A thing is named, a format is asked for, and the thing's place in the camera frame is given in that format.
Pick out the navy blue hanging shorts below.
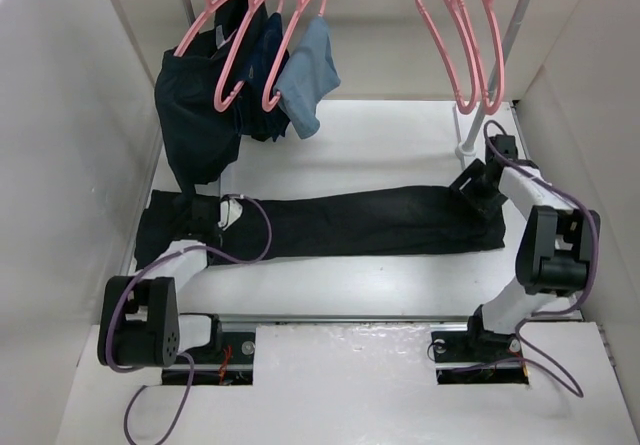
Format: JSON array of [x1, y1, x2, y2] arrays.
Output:
[[233, 12, 290, 142]]

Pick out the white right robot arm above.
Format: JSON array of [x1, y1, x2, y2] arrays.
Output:
[[450, 133, 600, 361]]

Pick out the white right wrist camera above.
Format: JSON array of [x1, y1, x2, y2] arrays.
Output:
[[485, 134, 519, 161]]

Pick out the dark teal hanging trousers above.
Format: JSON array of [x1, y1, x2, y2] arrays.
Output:
[[154, 0, 248, 201]]

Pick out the pink empty hanger left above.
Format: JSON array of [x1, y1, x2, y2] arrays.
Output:
[[415, 0, 482, 115]]

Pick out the black trousers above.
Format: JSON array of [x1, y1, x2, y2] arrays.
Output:
[[134, 183, 506, 272]]

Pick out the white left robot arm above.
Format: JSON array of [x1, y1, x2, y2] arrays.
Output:
[[97, 190, 224, 370]]

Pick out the pink empty hanger right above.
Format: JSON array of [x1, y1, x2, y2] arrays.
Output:
[[450, 0, 506, 115]]

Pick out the light blue hanging shorts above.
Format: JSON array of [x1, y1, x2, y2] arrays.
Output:
[[274, 16, 341, 140]]

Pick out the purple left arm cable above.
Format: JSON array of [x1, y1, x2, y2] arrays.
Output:
[[102, 193, 274, 441]]

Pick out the white clothes rack frame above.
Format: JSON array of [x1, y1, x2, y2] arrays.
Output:
[[169, 0, 543, 158]]

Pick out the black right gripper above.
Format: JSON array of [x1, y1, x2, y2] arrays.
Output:
[[449, 158, 509, 221]]

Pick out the pink empty hanger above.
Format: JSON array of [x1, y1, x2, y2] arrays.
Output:
[[450, 0, 506, 115], [415, 0, 482, 115]]

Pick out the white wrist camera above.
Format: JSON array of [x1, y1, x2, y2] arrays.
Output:
[[485, 134, 519, 161], [218, 195, 244, 231]]

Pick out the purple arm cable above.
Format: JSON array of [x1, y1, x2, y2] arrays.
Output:
[[102, 193, 274, 441], [483, 118, 601, 399]]

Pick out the aluminium rail at table front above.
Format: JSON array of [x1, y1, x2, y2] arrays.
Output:
[[164, 316, 581, 372]]

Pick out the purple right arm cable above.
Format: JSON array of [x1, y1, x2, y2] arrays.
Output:
[[483, 118, 601, 399]]

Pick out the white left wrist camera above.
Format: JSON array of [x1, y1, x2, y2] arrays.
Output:
[[218, 195, 244, 231]]

